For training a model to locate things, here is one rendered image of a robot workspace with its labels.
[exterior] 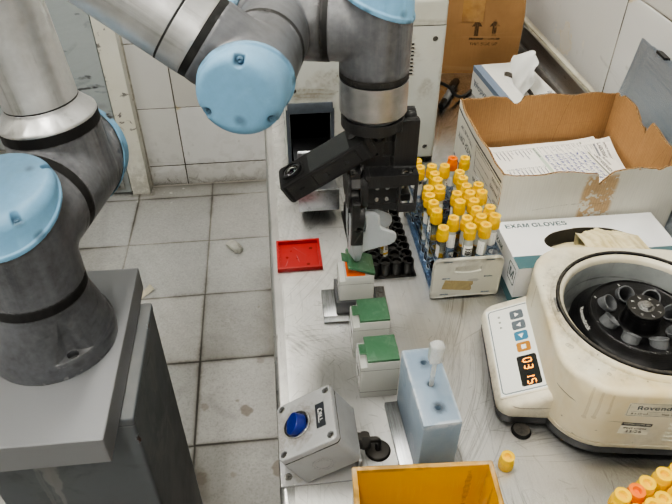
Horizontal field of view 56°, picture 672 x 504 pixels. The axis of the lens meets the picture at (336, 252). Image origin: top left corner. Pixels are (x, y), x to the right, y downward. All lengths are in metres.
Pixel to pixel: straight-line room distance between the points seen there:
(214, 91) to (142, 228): 2.07
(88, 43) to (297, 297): 1.75
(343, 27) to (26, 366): 0.51
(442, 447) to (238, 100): 0.40
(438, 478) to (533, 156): 0.66
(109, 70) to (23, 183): 1.82
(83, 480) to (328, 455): 0.37
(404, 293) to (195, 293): 1.40
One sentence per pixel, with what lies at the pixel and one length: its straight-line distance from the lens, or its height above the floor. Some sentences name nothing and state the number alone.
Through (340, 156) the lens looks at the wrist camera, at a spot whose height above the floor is 1.14.
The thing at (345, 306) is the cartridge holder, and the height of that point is 0.90.
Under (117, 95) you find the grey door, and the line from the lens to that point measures 2.57.
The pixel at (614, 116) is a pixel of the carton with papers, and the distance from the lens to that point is 1.23.
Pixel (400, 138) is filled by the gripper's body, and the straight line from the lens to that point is 0.73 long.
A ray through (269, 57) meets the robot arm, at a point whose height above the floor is 1.31.
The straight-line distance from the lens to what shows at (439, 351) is 0.64.
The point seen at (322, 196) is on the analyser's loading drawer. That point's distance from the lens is 1.03.
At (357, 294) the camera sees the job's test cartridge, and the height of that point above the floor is 0.92.
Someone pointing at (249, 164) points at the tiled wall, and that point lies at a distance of 2.74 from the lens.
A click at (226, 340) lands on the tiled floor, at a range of 2.07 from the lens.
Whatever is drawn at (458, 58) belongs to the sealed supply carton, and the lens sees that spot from 1.57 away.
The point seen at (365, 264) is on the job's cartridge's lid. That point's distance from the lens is 0.84.
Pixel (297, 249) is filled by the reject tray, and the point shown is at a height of 0.88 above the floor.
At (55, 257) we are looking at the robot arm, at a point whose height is 1.07.
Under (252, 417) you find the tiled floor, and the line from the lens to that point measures 1.88.
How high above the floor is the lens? 1.51
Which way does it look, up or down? 40 degrees down
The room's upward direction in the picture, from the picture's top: straight up
